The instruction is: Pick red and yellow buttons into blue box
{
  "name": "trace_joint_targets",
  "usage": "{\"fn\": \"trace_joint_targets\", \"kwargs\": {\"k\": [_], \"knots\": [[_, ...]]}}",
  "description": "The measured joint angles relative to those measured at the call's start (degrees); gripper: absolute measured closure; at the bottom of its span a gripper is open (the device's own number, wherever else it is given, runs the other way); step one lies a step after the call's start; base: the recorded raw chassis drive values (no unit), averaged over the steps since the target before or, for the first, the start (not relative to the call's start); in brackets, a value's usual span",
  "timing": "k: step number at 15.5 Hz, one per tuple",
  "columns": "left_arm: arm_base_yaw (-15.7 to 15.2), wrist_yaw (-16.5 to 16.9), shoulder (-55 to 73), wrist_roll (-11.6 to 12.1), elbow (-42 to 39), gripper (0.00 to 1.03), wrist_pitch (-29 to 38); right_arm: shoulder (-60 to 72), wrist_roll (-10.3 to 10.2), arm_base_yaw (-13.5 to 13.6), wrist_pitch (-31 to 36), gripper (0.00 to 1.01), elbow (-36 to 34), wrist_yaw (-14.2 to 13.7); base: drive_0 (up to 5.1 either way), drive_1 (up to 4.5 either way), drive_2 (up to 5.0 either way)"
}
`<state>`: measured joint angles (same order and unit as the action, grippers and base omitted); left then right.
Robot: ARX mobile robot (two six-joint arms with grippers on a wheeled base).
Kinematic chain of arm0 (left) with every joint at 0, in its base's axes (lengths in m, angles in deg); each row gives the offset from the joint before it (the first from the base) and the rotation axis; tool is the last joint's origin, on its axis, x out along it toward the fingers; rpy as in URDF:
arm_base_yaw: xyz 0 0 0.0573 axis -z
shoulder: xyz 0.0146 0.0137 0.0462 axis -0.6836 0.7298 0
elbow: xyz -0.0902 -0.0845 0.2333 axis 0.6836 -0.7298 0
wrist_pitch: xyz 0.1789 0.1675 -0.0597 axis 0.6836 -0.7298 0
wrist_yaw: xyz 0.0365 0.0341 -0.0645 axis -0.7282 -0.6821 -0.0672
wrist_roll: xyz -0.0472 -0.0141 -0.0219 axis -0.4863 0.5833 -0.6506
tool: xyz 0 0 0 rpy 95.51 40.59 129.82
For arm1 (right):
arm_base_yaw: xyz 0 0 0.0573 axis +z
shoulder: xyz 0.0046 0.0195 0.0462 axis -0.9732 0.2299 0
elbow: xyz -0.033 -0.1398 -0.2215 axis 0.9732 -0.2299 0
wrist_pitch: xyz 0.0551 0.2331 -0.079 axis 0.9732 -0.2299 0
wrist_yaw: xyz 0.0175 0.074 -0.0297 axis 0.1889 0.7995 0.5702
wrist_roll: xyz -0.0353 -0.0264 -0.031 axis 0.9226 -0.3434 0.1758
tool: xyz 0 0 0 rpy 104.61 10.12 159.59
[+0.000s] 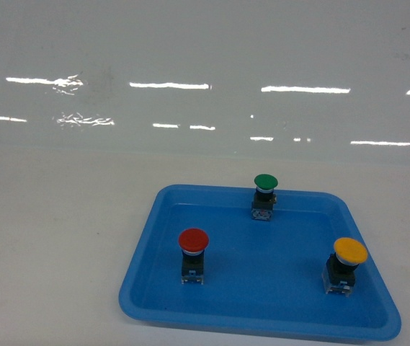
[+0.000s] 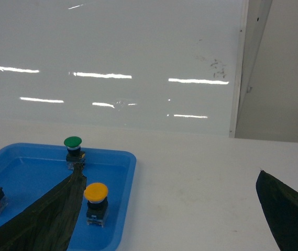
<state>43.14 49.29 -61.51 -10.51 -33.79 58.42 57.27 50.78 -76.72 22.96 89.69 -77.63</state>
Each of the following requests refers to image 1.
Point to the green mushroom push button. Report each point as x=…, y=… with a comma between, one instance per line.
x=264, y=199

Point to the blue plastic tray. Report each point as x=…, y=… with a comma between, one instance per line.
x=261, y=277

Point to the yellow mushroom push button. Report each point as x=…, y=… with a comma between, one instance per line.
x=339, y=272

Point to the red mushroom push button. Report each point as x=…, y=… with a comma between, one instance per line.
x=193, y=242

